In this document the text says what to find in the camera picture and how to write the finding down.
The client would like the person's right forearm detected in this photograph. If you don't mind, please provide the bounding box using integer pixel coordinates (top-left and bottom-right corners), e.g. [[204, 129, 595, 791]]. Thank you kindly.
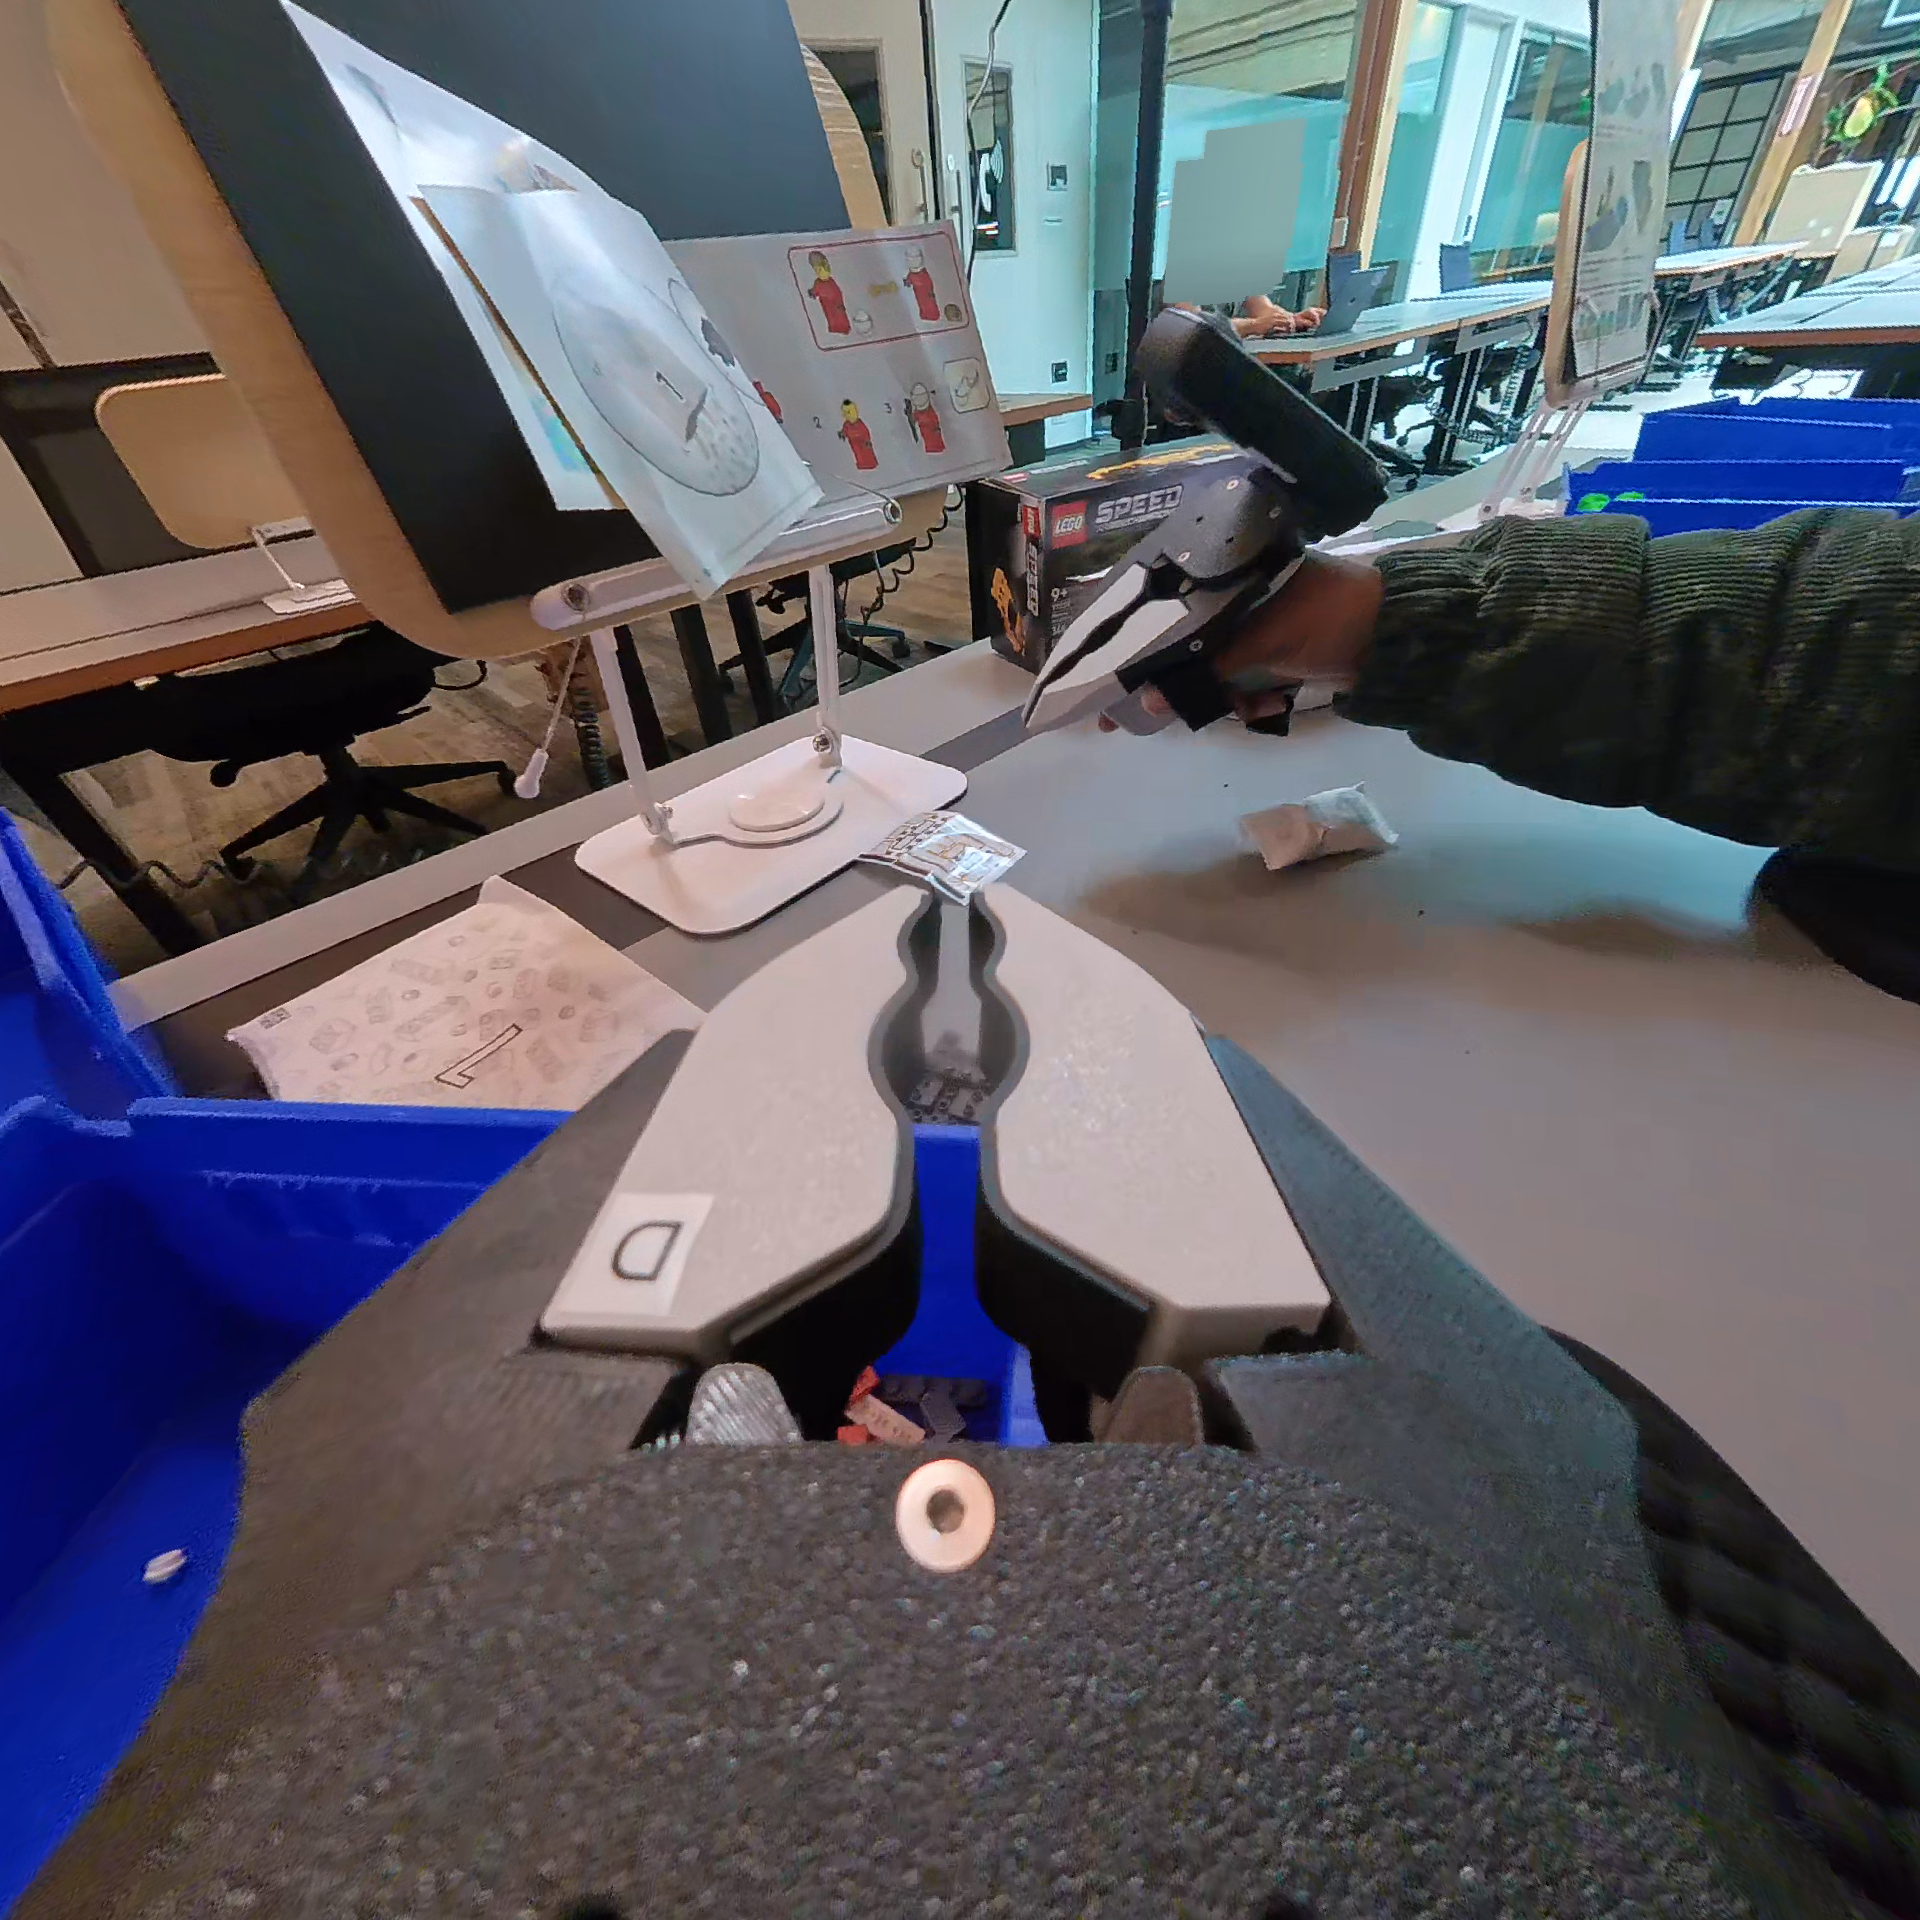
[[1337, 506, 1920, 876]]

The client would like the person's right hand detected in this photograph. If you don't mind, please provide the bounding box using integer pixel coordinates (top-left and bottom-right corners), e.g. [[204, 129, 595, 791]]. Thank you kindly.
[[1204, 551, 1386, 723]]

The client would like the black upright pole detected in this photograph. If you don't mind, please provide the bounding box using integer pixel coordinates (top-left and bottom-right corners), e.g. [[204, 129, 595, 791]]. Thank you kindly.
[[1114, 0, 1174, 410]]

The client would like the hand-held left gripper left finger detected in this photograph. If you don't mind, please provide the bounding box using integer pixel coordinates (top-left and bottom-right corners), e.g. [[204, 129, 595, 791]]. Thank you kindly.
[[538, 883, 927, 1431]]

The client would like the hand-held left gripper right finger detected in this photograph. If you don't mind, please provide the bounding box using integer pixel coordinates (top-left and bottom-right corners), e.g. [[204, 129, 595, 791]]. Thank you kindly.
[[972, 881, 1337, 1421]]

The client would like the large flat white paper bag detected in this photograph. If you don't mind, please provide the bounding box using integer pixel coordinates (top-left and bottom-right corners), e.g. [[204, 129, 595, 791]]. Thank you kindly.
[[223, 873, 711, 1115]]

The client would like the dark board document stand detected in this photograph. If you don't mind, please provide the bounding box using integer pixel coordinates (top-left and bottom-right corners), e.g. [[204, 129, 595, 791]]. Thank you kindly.
[[1498, 0, 1692, 521]]

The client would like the pile of mixed toy pieces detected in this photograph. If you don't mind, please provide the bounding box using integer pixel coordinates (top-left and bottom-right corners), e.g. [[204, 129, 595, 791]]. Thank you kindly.
[[833, 1357, 1003, 1449]]

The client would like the small white paper bag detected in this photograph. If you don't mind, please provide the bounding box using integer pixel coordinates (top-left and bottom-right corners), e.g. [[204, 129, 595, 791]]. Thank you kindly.
[[1236, 777, 1402, 876]]

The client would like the beige board document stand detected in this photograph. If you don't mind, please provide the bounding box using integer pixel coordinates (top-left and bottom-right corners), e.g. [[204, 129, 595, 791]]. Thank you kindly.
[[94, 372, 342, 612]]

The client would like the black toy set box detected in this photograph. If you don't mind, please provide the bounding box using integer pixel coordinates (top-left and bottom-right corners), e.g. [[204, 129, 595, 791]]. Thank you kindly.
[[965, 433, 1310, 675]]

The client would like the black toy chassis plate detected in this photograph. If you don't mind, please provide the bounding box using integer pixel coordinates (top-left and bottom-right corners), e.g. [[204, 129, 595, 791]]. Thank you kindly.
[[895, 1031, 995, 1128]]

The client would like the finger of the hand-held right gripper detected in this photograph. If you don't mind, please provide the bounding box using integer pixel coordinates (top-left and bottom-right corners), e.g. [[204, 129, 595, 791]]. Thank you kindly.
[[1021, 556, 1181, 735], [1069, 594, 1212, 712]]

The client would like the laptop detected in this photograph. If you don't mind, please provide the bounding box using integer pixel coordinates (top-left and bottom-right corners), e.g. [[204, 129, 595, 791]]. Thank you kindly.
[[1317, 250, 1402, 338]]

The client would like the sticker sheet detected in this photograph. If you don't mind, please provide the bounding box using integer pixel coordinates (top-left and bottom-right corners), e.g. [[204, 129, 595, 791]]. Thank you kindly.
[[861, 808, 1030, 905]]

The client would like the toy instruction booklet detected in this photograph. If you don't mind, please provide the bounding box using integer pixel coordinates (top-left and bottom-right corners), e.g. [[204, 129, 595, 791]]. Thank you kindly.
[[278, 0, 1018, 605]]

